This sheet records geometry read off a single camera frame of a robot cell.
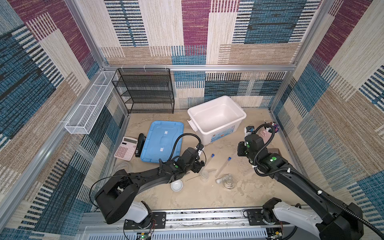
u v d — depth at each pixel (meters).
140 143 0.99
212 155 0.96
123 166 0.90
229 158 0.94
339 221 0.39
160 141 1.04
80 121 0.88
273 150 0.97
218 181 0.84
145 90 1.08
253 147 0.58
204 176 0.86
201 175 0.87
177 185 0.83
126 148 0.97
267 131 0.94
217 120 1.09
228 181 0.79
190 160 0.66
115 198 0.43
